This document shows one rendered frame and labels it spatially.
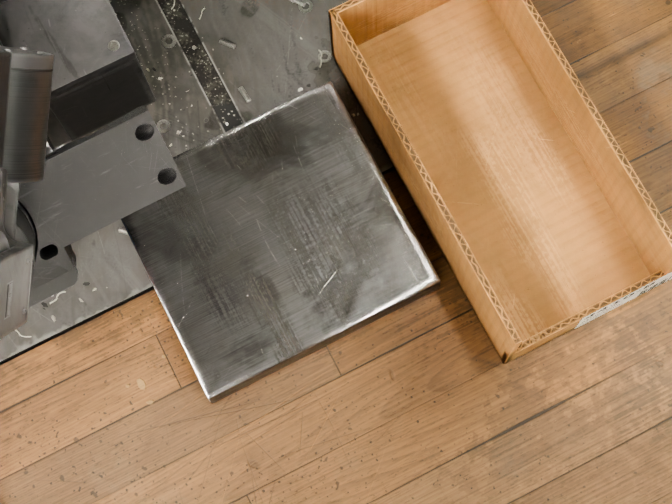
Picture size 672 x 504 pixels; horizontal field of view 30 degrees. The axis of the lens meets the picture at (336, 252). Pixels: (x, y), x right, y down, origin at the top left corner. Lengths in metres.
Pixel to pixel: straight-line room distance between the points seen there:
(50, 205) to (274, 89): 0.29
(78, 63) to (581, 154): 0.34
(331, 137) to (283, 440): 0.21
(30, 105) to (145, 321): 0.30
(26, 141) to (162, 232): 0.28
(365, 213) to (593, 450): 0.21
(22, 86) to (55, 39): 0.26
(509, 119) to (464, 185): 0.06
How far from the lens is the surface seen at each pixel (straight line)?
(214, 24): 0.91
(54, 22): 0.84
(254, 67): 0.90
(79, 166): 0.64
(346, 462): 0.82
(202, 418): 0.83
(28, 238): 0.60
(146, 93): 0.88
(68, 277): 0.70
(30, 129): 0.58
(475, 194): 0.86
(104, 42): 0.83
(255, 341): 0.82
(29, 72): 0.58
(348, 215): 0.83
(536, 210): 0.86
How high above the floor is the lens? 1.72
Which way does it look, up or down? 75 degrees down
